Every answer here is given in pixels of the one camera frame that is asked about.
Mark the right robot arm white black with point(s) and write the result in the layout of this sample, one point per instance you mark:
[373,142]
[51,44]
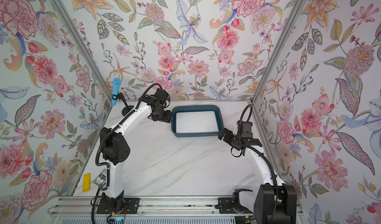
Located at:
[276,201]

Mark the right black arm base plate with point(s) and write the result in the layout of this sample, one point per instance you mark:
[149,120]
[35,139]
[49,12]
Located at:
[231,205]

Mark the teal plastic storage box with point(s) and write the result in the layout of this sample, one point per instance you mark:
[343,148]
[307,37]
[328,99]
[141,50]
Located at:
[197,108]

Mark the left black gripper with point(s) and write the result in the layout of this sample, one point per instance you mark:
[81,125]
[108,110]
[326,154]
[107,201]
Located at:
[168,117]

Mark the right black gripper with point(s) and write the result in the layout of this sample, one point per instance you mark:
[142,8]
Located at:
[224,131]

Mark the yellow block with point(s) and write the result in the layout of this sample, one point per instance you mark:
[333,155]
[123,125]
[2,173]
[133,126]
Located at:
[86,182]

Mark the blue microphone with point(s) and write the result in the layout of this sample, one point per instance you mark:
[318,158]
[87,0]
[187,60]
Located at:
[115,92]

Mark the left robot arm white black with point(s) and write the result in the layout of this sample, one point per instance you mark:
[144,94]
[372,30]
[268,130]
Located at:
[114,150]

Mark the dark blue framed whiteboard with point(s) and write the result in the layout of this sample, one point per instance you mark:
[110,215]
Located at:
[196,122]

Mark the aluminium mounting rail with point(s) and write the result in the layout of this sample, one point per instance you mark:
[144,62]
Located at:
[151,210]

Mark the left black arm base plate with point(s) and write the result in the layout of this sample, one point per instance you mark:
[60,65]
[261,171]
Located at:
[128,206]

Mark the black microphone stand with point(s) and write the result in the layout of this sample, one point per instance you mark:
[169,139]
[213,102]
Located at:
[127,108]

